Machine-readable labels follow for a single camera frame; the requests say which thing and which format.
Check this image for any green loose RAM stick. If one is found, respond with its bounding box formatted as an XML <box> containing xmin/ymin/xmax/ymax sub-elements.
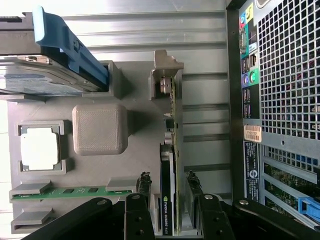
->
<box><xmin>12</xmin><ymin>186</ymin><xmax>136</xmax><ymax>201</ymax></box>

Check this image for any beige service tag label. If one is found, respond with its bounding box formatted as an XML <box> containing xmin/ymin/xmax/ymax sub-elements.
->
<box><xmin>243</xmin><ymin>124</ymin><xmax>263</xmax><ymax>143</ymax></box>

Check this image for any blue case release latch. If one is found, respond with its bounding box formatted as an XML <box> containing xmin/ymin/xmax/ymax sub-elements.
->
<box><xmin>297</xmin><ymin>196</ymin><xmax>320</xmax><ymax>225</ymax></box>

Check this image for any grey printed parts rack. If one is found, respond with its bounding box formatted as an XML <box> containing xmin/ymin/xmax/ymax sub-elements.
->
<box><xmin>7</xmin><ymin>59</ymin><xmax>203</xmax><ymax>240</ymax></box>

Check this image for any silver CPU chip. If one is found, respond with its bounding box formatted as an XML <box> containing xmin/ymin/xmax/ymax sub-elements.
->
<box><xmin>20</xmin><ymin>127</ymin><xmax>62</xmax><ymax>172</ymax></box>

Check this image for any black open PC case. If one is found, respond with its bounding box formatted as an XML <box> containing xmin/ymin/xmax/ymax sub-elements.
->
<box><xmin>226</xmin><ymin>0</ymin><xmax>320</xmax><ymax>231</ymax></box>

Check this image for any hard disk in blue caddy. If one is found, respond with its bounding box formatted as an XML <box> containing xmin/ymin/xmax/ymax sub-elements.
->
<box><xmin>0</xmin><ymin>6</ymin><xmax>110</xmax><ymax>97</ymax></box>

